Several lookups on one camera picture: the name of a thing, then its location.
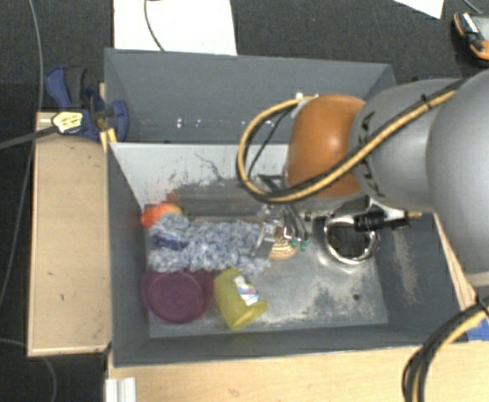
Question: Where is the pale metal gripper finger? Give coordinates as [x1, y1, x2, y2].
[256, 215, 276, 245]
[251, 243, 272, 264]

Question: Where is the small tan round object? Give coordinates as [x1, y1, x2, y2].
[268, 242, 295, 261]

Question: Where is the yellow cup with print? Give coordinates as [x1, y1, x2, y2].
[213, 266, 269, 332]

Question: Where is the blue and white knitted cloth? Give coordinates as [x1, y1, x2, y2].
[146, 212, 272, 279]

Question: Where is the grey metal bin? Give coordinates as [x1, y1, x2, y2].
[103, 47, 466, 368]

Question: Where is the purple round disc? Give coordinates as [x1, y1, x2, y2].
[140, 267, 216, 325]

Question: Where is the orange ball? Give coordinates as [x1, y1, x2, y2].
[140, 202, 183, 230]

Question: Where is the pale wood board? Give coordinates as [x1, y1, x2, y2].
[27, 111, 113, 358]

